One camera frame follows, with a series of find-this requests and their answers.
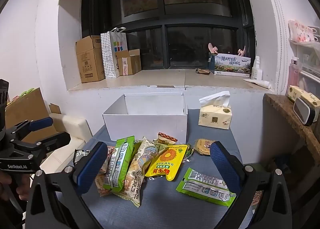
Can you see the printed landscape gift box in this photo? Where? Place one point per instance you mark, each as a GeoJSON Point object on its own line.
{"type": "Point", "coordinates": [232, 65]}

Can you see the person's left hand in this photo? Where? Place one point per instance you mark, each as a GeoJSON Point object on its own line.
{"type": "Point", "coordinates": [23, 189]}

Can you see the white plastic bottle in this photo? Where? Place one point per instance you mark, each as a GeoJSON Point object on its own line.
{"type": "Point", "coordinates": [256, 69]}

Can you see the beige puffed snack bag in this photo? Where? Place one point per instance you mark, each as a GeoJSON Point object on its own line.
{"type": "Point", "coordinates": [140, 169]}

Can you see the tall brown cardboard box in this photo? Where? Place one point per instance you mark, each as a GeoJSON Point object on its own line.
{"type": "Point", "coordinates": [90, 61]}

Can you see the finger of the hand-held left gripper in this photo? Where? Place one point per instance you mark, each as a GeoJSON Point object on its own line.
{"type": "Point", "coordinates": [41, 123]}
{"type": "Point", "coordinates": [58, 140]}

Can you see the white leather seat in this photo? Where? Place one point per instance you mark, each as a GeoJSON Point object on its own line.
{"type": "Point", "coordinates": [72, 129]}

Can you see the green snack packet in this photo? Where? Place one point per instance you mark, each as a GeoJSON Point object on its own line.
{"type": "Point", "coordinates": [200, 186]}
{"type": "Point", "coordinates": [120, 164]}

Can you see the brown flat sandal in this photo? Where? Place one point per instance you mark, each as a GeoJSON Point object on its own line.
{"type": "Point", "coordinates": [202, 71]}

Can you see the white dotted paper bag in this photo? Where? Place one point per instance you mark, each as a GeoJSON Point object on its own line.
{"type": "Point", "coordinates": [118, 44]}

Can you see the pale yellow tissue pack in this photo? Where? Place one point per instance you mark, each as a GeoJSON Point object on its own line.
{"type": "Point", "coordinates": [297, 92]}

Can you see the white rounded device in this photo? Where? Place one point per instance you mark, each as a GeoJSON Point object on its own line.
{"type": "Point", "coordinates": [302, 110]}

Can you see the pink bottle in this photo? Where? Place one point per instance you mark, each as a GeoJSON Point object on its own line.
{"type": "Point", "coordinates": [293, 74]}

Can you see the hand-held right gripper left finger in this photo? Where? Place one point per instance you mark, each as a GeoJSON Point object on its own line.
{"type": "Point", "coordinates": [92, 166]}

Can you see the large flat cardboard box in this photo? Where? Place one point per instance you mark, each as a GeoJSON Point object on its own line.
{"type": "Point", "coordinates": [27, 109]}

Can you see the silver black snack packet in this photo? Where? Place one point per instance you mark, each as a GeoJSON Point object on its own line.
{"type": "Point", "coordinates": [81, 155]}

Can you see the pink plastic item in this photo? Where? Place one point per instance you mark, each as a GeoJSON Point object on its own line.
{"type": "Point", "coordinates": [241, 51]}
{"type": "Point", "coordinates": [213, 47]}

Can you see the floral pink pouch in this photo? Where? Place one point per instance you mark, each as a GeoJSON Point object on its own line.
{"type": "Point", "coordinates": [300, 31]}

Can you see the yellow sunflower seed packet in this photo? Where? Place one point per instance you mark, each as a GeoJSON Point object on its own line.
{"type": "Point", "coordinates": [165, 164]}

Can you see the white cardboard box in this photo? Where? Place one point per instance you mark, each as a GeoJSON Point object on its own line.
{"type": "Point", "coordinates": [150, 124]}

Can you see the orange cracker packet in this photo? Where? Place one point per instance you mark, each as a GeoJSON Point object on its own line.
{"type": "Point", "coordinates": [100, 184]}

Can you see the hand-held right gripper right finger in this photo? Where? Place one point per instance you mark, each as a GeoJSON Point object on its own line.
{"type": "Point", "coordinates": [225, 166]}

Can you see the brown stone counter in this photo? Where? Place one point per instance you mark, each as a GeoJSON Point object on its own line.
{"type": "Point", "coordinates": [282, 109]}

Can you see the orange brown wafer packet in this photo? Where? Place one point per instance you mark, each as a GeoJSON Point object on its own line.
{"type": "Point", "coordinates": [166, 139]}

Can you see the dark framed window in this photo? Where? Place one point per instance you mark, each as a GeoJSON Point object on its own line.
{"type": "Point", "coordinates": [190, 44]}

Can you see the small open cardboard box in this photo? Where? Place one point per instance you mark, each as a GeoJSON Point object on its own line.
{"type": "Point", "coordinates": [130, 65]}

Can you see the round yellow jelly packet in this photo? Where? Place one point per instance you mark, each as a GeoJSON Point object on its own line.
{"type": "Point", "coordinates": [202, 146]}

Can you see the rolled white paper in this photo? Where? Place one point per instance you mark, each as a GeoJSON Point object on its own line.
{"type": "Point", "coordinates": [260, 83]}

